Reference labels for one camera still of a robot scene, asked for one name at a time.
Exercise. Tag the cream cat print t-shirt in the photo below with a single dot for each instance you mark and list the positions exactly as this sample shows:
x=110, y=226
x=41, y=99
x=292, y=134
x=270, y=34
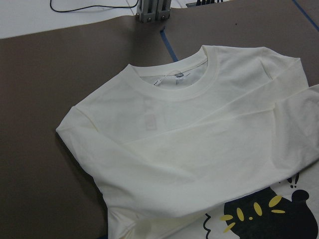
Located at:
x=223, y=144

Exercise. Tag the brown paper table cover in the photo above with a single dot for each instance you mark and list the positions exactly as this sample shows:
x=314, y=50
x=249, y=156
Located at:
x=44, y=193

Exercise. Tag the aluminium frame post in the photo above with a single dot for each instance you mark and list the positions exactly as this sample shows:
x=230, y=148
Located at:
x=153, y=10

